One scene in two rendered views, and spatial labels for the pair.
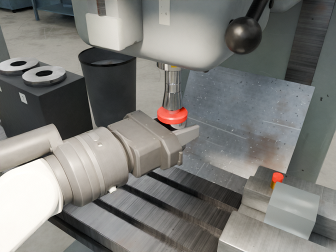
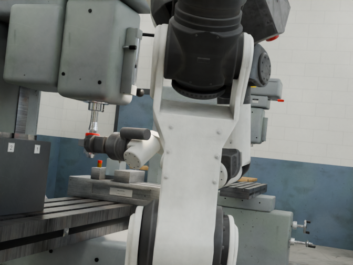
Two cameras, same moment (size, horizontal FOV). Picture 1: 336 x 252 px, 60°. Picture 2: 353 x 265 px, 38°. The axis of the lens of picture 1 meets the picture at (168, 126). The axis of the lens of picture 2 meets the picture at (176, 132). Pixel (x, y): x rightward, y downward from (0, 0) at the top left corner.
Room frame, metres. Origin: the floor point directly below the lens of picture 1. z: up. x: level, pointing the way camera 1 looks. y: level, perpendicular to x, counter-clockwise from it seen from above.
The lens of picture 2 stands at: (0.50, 1.69, 1.18)
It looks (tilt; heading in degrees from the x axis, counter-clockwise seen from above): 2 degrees up; 257
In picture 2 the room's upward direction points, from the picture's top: 6 degrees clockwise
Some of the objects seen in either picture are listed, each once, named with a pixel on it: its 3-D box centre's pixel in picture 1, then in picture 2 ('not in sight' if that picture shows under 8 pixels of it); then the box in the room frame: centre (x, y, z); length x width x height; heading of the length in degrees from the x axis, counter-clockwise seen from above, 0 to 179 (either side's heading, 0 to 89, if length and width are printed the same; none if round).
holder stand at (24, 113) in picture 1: (41, 106); (2, 171); (0.62, 0.31, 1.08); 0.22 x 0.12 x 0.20; 55
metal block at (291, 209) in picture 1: (289, 214); (115, 167); (0.28, -0.18, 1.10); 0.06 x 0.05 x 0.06; 60
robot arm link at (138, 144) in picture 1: (123, 152); (111, 146); (0.33, 0.06, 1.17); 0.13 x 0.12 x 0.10; 39
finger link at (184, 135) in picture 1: (184, 138); not in sight; (0.36, -0.03, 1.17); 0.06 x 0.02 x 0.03; 129
